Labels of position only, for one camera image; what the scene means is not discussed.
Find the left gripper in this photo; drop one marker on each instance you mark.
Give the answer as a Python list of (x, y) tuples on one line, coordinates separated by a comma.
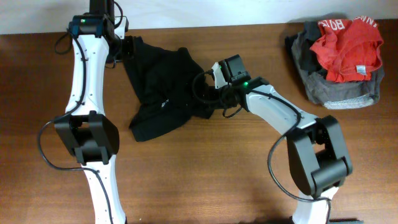
[(129, 51)]

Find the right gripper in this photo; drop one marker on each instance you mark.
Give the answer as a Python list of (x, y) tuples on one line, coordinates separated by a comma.
[(221, 104)]

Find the black polo shirt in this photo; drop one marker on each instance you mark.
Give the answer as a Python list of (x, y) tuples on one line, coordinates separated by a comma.
[(165, 85)]

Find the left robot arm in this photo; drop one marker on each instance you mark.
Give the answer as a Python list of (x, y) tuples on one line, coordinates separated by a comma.
[(88, 135)]

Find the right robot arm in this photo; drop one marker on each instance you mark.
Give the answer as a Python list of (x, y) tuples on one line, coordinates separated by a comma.
[(319, 161)]

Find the grey garment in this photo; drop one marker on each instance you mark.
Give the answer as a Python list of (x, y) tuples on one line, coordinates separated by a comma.
[(334, 96)]

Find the red t-shirt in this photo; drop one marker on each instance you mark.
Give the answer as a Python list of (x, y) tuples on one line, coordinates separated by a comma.
[(349, 50)]

